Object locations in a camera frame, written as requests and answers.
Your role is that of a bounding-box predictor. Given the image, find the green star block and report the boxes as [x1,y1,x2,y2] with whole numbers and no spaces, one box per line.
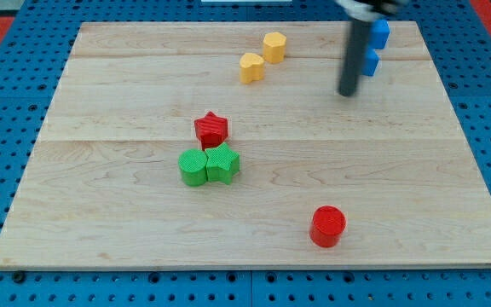
[205,142,240,185]

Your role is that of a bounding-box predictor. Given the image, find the red star block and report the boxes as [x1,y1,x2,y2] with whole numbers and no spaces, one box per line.
[194,112,228,150]

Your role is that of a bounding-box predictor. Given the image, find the blue lower block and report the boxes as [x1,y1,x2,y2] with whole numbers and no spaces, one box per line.
[361,48,379,77]

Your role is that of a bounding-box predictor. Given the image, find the red cylinder block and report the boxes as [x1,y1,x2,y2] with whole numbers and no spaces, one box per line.
[309,206,347,248]

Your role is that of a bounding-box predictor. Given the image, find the yellow heart block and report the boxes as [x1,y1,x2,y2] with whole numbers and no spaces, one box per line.
[239,53,265,84]

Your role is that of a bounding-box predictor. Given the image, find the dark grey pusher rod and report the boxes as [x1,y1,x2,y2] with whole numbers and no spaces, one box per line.
[338,18,373,97]

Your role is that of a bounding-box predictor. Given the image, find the blue upper block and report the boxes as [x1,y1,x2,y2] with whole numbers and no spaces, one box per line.
[369,19,390,49]

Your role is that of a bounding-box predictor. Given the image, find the green cylinder block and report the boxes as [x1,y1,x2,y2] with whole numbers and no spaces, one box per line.
[178,148,207,187]

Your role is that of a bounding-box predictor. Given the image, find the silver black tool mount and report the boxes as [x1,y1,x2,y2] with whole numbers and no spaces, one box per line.
[334,0,409,21]

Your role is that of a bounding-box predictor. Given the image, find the yellow hexagon block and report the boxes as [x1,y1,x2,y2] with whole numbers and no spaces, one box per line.
[263,32,286,64]

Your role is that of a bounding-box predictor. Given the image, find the blue block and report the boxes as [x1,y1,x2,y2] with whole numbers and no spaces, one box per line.
[369,19,390,49]
[361,48,379,77]

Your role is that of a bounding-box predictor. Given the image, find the wooden board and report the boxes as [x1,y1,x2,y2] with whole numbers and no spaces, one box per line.
[0,21,491,271]

